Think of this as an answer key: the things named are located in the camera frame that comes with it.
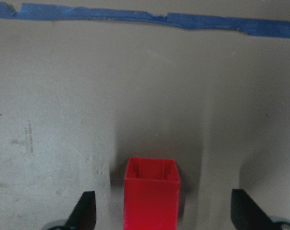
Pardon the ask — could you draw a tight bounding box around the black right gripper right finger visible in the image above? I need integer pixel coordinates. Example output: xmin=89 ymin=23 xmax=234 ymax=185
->
xmin=231 ymin=189 xmax=279 ymax=230

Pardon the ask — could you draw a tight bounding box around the red toy block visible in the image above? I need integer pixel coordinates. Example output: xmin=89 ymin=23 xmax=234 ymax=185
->
xmin=123 ymin=157 xmax=180 ymax=230

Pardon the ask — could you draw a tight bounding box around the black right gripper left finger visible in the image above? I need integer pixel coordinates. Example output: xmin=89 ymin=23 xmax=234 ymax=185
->
xmin=65 ymin=191 xmax=97 ymax=230

